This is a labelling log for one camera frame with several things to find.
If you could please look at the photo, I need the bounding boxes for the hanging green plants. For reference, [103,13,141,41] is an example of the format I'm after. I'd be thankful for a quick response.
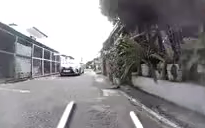
[101,33,145,88]

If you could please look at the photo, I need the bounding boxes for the white car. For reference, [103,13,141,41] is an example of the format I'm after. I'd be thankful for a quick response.
[59,61,85,77]

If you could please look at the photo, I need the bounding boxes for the grey asphalt road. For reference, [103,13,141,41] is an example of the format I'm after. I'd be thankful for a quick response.
[0,69,178,128]

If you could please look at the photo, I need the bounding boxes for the robot's own part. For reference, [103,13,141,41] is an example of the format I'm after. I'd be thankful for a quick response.
[129,110,145,128]
[56,100,76,128]

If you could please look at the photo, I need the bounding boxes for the row of plant pots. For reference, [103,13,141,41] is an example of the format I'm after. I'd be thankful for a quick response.
[139,62,205,84]

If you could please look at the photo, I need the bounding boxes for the dark leafy tree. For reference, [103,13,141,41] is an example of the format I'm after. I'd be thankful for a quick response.
[98,0,205,68]

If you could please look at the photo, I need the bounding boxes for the concrete gutter strip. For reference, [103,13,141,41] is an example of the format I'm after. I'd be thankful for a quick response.
[118,84,205,128]

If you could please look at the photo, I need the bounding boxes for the low white wall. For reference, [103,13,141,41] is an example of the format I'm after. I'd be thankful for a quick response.
[131,75,205,118]

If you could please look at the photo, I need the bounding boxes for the grey wall with panels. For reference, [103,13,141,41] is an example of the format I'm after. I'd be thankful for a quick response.
[0,15,62,84]

